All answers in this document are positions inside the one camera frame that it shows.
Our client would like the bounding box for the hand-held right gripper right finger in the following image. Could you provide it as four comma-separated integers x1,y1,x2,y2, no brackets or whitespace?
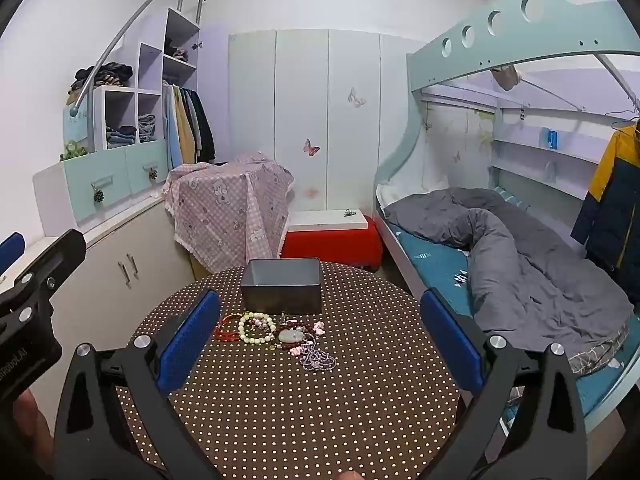
420,287,588,480

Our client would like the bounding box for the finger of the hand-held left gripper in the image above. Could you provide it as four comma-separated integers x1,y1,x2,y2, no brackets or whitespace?
0,229,87,326
0,232,27,276

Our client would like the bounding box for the white wardrobe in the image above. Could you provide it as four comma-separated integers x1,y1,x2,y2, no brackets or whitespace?
227,29,426,213

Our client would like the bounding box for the pile of dark clothes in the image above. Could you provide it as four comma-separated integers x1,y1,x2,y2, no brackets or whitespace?
70,62,135,93

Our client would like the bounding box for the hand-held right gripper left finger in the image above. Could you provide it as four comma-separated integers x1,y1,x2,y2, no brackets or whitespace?
52,289,222,480

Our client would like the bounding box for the purple bead bracelet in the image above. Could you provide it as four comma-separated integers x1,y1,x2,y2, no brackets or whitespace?
299,345,337,372

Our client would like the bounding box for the grey metal handrail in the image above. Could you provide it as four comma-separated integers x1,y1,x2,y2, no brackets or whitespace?
70,0,208,118

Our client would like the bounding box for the white pillow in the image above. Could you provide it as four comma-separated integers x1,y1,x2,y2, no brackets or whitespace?
377,180,451,211

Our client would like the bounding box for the brown polka dot tablecloth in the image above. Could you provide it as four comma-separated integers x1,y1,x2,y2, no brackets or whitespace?
115,260,463,480

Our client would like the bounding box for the narrow mint drawer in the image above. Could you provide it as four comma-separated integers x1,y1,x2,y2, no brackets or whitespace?
125,140,168,196

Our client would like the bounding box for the yellow navy jacket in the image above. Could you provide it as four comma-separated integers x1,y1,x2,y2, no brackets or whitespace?
571,120,640,306

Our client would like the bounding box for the dark red bead bracelet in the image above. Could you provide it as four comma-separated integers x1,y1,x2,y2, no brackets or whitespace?
275,315,316,356

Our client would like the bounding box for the brown hanging bag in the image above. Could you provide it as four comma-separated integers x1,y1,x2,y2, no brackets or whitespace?
491,64,521,92

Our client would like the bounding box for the wide mint drawer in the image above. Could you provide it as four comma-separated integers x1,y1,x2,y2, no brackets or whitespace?
64,152,132,223

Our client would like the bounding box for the row of hanging clothes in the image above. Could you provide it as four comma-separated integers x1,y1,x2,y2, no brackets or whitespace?
162,84,217,170

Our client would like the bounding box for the grey metal box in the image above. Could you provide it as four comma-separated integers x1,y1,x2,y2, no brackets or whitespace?
240,258,323,315

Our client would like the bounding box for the grey duvet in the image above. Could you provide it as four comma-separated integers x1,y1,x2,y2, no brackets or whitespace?
384,187,636,376

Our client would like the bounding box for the teal bed sheet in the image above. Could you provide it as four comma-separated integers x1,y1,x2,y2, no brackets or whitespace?
387,222,640,436

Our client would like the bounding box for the mint bunk bed frame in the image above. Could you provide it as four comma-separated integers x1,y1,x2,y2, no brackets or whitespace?
374,0,640,461

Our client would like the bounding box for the low white cabinet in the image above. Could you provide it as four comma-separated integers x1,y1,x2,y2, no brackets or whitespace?
0,195,196,411

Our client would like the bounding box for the person's left hand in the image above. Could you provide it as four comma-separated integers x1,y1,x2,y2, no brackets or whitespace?
0,389,55,480

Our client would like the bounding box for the white stair shelf cabinet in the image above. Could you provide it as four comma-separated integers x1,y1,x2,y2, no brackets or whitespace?
32,7,203,236

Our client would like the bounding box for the pink checked bear cloth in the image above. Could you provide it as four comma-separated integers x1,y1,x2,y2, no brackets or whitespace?
162,152,295,273

